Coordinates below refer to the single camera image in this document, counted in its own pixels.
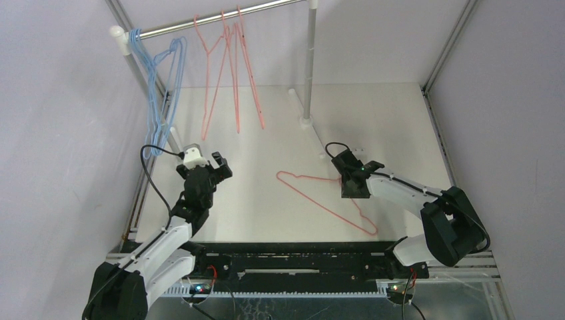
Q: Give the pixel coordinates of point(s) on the right circuit board with wires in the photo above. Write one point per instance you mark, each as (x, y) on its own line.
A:
(402, 294)

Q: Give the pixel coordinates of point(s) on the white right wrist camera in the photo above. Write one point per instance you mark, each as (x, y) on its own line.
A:
(358, 151)

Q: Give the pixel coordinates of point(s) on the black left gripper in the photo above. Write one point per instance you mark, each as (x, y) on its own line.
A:
(224, 172)

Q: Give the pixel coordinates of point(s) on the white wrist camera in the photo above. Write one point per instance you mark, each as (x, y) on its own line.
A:
(358, 151)
(193, 157)

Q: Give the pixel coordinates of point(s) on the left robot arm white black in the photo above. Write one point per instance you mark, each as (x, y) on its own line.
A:
(128, 288)

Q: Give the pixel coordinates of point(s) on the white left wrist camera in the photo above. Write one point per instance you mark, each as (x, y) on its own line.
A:
(193, 157)

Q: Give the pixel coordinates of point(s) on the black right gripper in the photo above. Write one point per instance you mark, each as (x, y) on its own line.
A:
(353, 177)

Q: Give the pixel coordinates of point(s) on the circuit board with wires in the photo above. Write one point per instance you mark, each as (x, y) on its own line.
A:
(402, 294)
(199, 292)

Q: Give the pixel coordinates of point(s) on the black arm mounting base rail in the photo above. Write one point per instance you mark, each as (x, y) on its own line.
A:
(302, 269)

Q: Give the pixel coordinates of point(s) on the pink wire hanger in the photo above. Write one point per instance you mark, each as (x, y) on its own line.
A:
(241, 28)
(279, 175)
(229, 34)
(210, 100)

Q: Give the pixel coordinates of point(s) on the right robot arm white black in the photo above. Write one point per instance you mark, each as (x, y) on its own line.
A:
(451, 226)

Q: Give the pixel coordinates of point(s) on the left circuit board with wires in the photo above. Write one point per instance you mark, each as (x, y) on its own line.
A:
(199, 292)

